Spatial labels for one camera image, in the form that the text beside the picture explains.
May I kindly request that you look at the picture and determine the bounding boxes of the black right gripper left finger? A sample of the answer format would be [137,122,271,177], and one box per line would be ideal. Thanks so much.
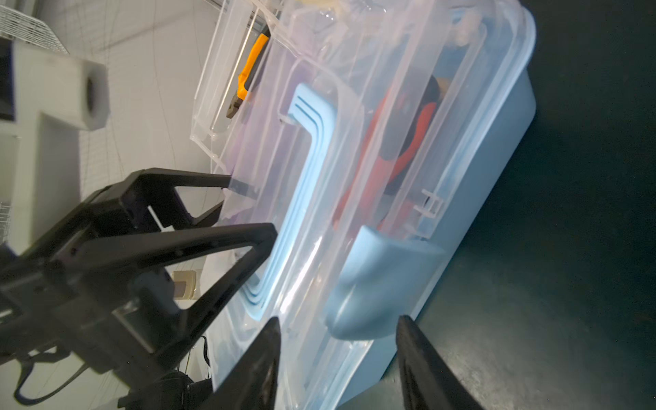
[200,317,281,409]

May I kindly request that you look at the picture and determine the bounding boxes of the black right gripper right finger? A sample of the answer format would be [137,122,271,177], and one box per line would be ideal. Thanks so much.
[396,315,482,410]

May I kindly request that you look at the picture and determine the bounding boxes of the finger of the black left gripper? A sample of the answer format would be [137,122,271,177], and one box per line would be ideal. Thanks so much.
[53,223,278,379]
[30,168,232,256]

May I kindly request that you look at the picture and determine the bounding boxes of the purple toolbox clear lid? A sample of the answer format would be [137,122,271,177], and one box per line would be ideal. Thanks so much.
[190,1,285,171]

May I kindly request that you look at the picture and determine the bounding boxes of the small blue toolbox clear lid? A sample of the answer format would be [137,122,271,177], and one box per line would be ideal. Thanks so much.
[208,1,536,409]

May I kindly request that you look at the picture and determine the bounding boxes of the orange black pliers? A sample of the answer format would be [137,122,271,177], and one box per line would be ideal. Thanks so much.
[227,26,271,119]

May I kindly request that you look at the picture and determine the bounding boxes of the small orange pliers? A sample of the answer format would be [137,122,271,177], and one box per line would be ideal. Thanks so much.
[355,76,442,216]

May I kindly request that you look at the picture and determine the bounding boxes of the white wire basket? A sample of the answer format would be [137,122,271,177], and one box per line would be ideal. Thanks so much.
[1,5,68,54]

